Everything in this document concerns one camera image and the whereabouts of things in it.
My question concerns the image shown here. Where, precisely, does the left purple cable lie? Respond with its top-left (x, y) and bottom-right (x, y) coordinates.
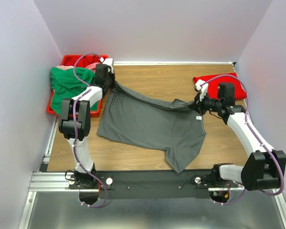
top-left (72, 53), bottom-right (109, 208)

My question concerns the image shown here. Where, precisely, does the pink t shirt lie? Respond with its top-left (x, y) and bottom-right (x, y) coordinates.
top-left (56, 62), bottom-right (100, 72)

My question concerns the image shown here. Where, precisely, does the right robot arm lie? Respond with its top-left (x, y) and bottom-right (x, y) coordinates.
top-left (189, 80), bottom-right (286, 194)

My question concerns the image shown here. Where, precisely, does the grey t shirt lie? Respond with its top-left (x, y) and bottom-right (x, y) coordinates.
top-left (97, 83), bottom-right (206, 174)

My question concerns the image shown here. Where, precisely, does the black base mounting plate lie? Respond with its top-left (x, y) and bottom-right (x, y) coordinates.
top-left (65, 169), bottom-right (237, 203)

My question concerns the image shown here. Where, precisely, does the red plastic bin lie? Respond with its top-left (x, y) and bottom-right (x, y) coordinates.
top-left (46, 55), bottom-right (101, 116)

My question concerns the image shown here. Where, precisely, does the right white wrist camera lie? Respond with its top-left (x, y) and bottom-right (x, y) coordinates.
top-left (195, 80), bottom-right (208, 101)

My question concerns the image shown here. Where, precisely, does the green t shirt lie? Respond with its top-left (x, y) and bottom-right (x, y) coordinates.
top-left (51, 67), bottom-right (87, 115)

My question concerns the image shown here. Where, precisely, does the aluminium frame rail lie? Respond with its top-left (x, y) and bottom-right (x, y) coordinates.
top-left (20, 115), bottom-right (286, 229)

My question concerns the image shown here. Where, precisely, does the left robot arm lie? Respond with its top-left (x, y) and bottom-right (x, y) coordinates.
top-left (59, 63), bottom-right (115, 188)

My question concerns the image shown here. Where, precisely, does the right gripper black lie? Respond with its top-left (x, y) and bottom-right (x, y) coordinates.
top-left (188, 90), bottom-right (222, 116)

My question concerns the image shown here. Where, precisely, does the folded red t shirt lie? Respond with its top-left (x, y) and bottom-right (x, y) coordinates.
top-left (193, 73), bottom-right (246, 100)

